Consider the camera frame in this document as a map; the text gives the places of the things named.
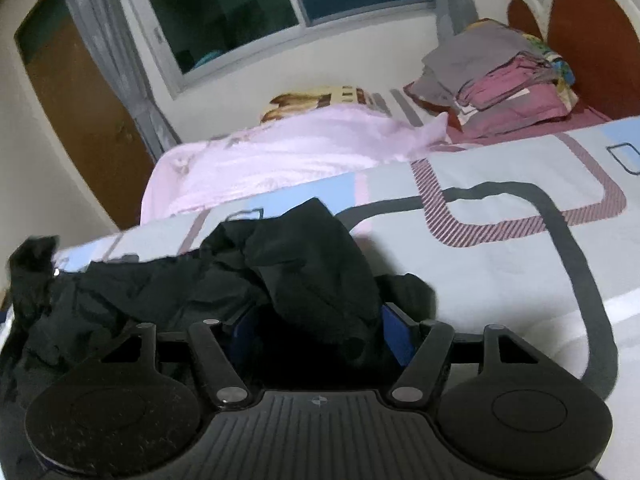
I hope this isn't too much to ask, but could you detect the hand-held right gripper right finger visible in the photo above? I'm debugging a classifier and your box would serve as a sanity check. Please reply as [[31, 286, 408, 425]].
[[380, 302, 543, 405]]

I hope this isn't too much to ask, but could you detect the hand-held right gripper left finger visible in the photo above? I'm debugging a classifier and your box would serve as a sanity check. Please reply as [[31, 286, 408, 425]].
[[104, 310, 262, 407]]

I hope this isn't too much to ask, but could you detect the black padded jacket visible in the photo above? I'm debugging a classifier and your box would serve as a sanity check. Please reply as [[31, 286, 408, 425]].
[[0, 197, 441, 461]]

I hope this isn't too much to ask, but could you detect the bed with patterned sheet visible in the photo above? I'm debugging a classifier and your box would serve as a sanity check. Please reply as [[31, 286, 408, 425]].
[[0, 115, 640, 411]]

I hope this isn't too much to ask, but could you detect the pink blanket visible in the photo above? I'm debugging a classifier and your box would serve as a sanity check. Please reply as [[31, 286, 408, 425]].
[[140, 107, 448, 226]]

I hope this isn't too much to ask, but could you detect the yellow printed pillow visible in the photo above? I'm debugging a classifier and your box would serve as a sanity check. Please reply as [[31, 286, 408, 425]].
[[259, 85, 373, 123]]

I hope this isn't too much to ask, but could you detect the pink folded cloth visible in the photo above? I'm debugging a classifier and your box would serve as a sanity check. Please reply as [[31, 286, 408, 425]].
[[452, 55, 561, 111]]

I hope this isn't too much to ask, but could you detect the brown wooden door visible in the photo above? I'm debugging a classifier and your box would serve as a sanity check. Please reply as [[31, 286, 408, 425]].
[[14, 0, 156, 231]]

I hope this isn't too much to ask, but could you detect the colourful printed cloth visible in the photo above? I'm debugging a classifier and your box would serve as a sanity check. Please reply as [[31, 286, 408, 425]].
[[530, 35, 580, 97]]

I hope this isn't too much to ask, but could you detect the grey curtain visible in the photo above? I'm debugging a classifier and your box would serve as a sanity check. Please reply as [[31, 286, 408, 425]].
[[417, 0, 476, 43], [52, 0, 181, 158]]

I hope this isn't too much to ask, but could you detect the sliding glass window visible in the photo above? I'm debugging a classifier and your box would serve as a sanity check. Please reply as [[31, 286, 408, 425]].
[[107, 0, 436, 100]]

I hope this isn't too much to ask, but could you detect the red and white headboard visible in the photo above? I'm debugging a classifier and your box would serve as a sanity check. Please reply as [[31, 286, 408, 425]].
[[506, 0, 640, 121]]

